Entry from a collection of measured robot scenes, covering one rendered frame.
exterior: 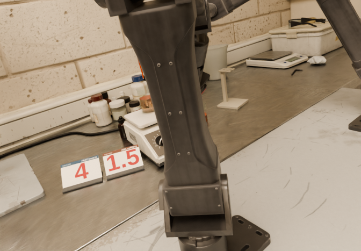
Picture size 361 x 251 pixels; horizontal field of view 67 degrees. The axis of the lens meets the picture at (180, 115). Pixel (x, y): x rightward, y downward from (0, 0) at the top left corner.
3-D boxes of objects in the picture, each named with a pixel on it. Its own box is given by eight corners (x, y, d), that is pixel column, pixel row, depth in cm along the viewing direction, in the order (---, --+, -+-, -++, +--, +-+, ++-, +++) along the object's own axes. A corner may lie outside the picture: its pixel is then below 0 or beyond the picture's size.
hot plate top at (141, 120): (180, 114, 73) (179, 110, 73) (140, 129, 68) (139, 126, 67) (159, 105, 83) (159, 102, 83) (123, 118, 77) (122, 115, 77)
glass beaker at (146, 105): (139, 112, 78) (132, 85, 76) (157, 107, 80) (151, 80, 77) (145, 118, 73) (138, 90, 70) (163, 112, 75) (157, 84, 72)
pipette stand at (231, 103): (248, 101, 96) (245, 65, 91) (237, 109, 90) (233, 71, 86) (229, 99, 101) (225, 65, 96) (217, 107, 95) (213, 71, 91)
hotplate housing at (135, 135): (203, 148, 70) (199, 119, 67) (158, 169, 64) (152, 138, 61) (162, 126, 88) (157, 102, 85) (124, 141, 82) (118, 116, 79)
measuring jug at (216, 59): (197, 84, 128) (192, 52, 122) (193, 78, 140) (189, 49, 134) (236, 77, 128) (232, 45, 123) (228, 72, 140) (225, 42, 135)
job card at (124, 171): (144, 169, 65) (141, 154, 63) (107, 180, 63) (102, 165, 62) (141, 157, 70) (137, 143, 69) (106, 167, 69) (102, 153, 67)
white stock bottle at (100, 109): (114, 119, 102) (106, 91, 98) (110, 125, 97) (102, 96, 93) (99, 121, 103) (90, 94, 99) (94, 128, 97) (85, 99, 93)
